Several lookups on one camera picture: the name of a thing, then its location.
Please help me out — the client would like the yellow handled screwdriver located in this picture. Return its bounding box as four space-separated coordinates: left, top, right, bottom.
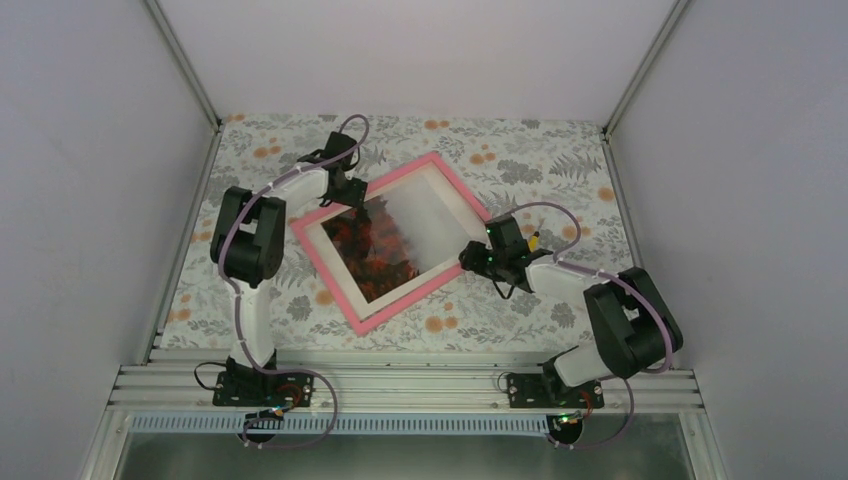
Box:
527 231 540 252

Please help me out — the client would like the autumn forest photo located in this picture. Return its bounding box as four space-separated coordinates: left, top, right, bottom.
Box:
321 178 470 303

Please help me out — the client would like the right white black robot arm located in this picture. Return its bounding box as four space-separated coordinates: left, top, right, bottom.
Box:
458 214 683 407

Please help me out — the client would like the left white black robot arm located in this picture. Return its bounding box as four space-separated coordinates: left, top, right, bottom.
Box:
210 131 367 405

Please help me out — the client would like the floral patterned table mat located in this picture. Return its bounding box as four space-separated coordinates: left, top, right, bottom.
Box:
160 114 632 352

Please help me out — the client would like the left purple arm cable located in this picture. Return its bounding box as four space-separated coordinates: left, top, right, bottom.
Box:
218 113 371 379

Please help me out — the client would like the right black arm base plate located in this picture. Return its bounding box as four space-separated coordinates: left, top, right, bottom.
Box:
504 372 605 409

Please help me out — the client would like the aluminium mounting rail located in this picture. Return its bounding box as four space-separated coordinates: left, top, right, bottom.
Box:
107 363 704 414

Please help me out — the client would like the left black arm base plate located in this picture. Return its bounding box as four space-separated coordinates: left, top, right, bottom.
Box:
212 371 315 409

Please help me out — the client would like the grey slotted cable duct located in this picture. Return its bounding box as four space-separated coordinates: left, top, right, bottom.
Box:
129 412 549 437

